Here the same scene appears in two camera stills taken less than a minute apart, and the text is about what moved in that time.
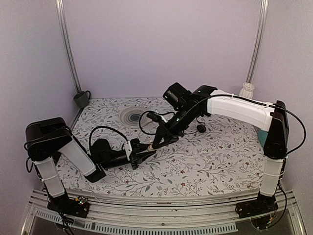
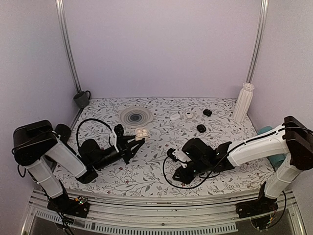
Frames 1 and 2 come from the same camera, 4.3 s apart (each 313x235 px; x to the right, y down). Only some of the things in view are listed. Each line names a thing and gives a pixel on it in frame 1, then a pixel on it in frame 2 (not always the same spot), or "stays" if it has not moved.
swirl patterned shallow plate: (130, 116) stays
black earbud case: (201, 128) stays
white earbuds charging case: (150, 148) to (141, 133)
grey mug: (81, 99) stays
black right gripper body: (182, 114) to (201, 167)
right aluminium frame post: (259, 42) stays
